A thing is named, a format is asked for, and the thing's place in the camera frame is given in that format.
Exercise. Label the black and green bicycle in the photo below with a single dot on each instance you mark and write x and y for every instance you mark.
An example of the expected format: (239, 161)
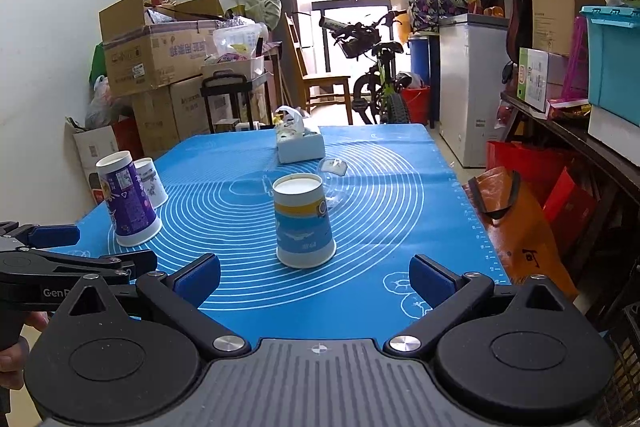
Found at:
(382, 72)

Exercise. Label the red and white cardboard box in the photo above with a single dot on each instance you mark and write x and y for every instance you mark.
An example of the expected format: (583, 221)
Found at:
(100, 157)

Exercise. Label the black plastic crate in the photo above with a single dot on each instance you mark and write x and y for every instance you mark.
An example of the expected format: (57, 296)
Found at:
(625, 367)

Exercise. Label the blue barrel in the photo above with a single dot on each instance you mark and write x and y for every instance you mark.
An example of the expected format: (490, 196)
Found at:
(419, 59)

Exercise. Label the white chest freezer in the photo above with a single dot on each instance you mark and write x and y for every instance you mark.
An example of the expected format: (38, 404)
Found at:
(472, 97)

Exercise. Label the orange shopping bag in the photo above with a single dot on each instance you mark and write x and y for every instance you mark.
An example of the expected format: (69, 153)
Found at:
(530, 237)

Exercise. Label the wooden chair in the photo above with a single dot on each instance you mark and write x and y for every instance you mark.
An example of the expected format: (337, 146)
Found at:
(325, 82)

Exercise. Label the blue and yellow paper cup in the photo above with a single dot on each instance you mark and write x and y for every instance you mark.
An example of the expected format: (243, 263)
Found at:
(304, 222)

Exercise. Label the white printed paper cup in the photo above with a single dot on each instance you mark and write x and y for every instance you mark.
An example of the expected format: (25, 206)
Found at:
(152, 182)

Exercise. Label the blue silicone mat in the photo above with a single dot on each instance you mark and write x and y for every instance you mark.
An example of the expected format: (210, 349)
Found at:
(380, 217)

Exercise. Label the brown cardboard box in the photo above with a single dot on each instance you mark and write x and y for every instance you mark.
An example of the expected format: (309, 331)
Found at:
(152, 124)
(191, 107)

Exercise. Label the teal storage bin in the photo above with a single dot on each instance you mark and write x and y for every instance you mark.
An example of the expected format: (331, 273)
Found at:
(615, 67)

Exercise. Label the red paper bag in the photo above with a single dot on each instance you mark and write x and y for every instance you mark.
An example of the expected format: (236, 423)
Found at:
(570, 212)
(525, 162)

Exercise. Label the large open cardboard box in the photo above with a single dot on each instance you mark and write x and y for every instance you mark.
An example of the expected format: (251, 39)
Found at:
(150, 57)

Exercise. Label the red bucket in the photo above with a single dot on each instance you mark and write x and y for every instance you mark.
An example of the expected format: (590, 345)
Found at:
(417, 104)

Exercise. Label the grey plastic bag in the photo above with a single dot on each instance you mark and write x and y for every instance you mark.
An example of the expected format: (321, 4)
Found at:
(105, 104)

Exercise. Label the green and white box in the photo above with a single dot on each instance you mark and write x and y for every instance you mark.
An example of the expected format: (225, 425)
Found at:
(537, 79)

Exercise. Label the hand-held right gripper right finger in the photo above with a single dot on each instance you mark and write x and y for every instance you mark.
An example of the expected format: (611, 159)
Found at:
(431, 283)

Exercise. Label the purple paper cup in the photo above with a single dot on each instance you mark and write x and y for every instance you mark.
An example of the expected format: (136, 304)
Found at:
(129, 202)

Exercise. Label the clear plastic cup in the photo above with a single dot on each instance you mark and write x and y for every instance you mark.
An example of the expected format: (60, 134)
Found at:
(336, 189)

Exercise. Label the person's left hand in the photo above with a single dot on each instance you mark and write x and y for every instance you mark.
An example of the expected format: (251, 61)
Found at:
(14, 357)

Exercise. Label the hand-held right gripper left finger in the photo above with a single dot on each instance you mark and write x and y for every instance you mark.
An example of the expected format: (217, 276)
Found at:
(197, 281)

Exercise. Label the clear plastic container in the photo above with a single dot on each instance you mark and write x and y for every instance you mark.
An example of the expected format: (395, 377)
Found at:
(237, 39)

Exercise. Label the dark wooden shelf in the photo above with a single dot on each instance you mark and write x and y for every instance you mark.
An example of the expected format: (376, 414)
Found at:
(595, 147)

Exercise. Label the black trolley cart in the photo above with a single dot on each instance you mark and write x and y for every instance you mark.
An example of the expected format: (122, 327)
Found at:
(227, 89)

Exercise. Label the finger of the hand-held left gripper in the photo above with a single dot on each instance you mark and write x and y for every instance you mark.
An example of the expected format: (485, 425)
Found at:
(144, 261)
(52, 235)

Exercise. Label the white tissue box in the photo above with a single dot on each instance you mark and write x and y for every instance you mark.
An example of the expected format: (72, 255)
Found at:
(300, 149)

